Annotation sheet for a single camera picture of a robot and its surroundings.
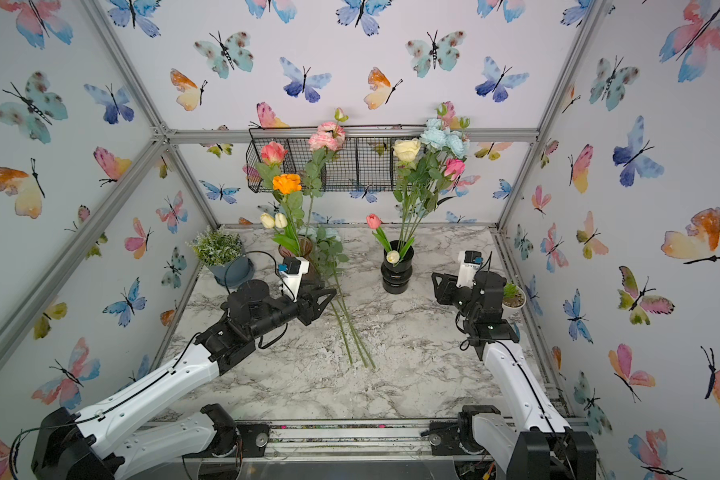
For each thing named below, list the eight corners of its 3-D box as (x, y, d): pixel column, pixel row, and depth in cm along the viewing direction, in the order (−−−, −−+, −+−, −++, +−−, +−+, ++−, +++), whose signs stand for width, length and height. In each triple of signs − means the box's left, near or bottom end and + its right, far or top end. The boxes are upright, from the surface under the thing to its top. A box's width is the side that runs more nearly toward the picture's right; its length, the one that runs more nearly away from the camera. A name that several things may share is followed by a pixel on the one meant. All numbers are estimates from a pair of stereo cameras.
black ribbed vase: (380, 287, 104) (381, 253, 90) (393, 271, 109) (397, 237, 94) (399, 299, 101) (404, 266, 87) (413, 283, 106) (419, 249, 91)
